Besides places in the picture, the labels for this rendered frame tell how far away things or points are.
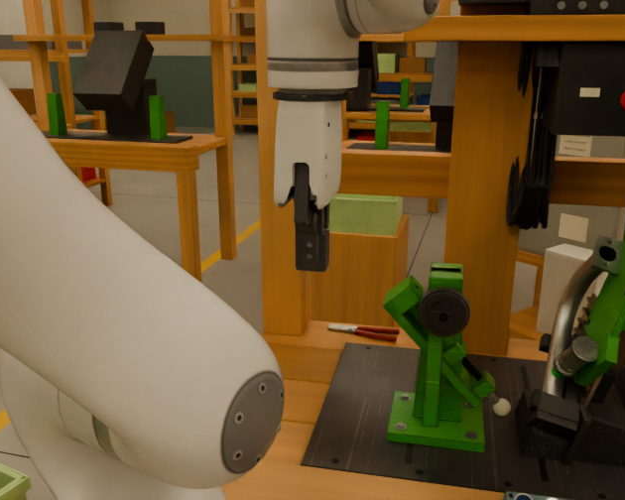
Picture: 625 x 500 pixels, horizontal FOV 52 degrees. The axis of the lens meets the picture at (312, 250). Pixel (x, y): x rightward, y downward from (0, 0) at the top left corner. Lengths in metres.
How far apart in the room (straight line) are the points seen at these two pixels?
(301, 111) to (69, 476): 0.35
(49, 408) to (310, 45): 0.35
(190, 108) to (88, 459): 11.72
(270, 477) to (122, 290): 0.65
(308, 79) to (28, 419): 0.35
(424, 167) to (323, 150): 0.81
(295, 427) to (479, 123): 0.65
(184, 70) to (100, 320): 11.84
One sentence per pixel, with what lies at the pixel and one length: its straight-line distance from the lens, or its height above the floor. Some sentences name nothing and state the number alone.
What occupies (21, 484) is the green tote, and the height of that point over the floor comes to 0.96.
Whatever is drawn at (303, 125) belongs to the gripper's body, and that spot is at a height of 1.43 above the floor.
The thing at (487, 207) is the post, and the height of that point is 1.19.
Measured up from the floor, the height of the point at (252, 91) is 0.70.
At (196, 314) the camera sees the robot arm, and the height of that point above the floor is 1.34.
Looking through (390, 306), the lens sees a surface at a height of 1.11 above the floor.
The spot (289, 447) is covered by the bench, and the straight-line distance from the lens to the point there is 1.08.
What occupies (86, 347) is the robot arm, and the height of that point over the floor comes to 1.34.
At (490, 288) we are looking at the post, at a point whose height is 1.03.
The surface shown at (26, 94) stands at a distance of 6.61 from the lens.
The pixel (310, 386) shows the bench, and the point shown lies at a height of 0.88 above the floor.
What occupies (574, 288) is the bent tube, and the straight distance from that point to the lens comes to 1.12.
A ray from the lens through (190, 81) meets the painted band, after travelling 12.14.
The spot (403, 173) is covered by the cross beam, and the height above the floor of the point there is 1.24.
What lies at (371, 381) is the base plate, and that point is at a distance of 1.22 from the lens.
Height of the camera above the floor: 1.50
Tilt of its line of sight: 18 degrees down
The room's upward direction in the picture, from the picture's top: straight up
